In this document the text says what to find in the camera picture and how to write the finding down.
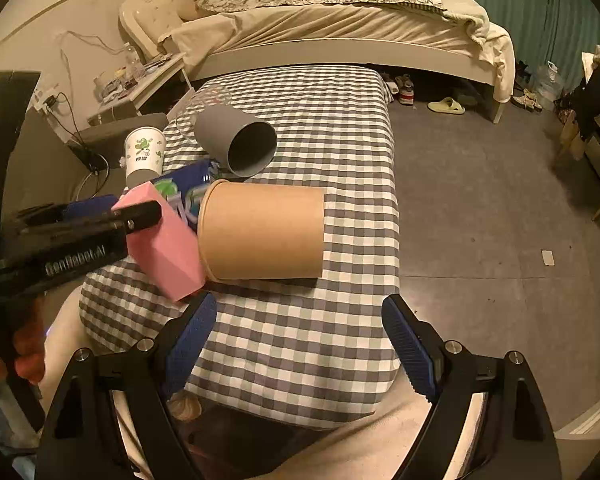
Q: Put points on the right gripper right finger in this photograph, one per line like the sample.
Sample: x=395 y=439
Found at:
x=487 y=418

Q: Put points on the white paper cup green leaves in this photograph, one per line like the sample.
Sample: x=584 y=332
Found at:
x=143 y=155

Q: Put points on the grey plastic cup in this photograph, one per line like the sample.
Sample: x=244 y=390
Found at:
x=240 y=142

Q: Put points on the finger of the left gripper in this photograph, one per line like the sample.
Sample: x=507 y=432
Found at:
x=137 y=217
x=92 y=207

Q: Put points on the chair piled with clothes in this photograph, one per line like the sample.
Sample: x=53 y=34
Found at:
x=582 y=123

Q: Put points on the checkered tablecloth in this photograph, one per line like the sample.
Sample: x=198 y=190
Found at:
x=313 y=352

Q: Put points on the white wall power strip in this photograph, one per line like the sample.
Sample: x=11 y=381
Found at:
x=43 y=99

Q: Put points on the blue plastic drink bottle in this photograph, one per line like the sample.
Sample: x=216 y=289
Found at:
x=185 y=187

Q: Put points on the white nightstand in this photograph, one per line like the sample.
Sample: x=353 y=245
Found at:
x=160 y=91

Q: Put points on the green slipper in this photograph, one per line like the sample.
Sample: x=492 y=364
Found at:
x=447 y=106

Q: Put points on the green curtain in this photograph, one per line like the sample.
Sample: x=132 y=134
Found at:
x=549 y=30

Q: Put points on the clear water bottle on nightstand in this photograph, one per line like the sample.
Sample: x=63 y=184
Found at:
x=133 y=63

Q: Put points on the white bed frame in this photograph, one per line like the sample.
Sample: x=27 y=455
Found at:
x=462 y=41

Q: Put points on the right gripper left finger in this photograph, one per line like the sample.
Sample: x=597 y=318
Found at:
x=81 y=437

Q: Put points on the person's left hand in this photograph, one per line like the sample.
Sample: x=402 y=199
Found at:
x=29 y=344

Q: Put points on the large water jug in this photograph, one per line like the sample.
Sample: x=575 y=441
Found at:
x=547 y=84

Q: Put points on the pink hexagonal cup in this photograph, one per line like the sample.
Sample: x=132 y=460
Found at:
x=167 y=252

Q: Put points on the brown kraft paper cup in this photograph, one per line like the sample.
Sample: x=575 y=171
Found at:
x=253 y=231

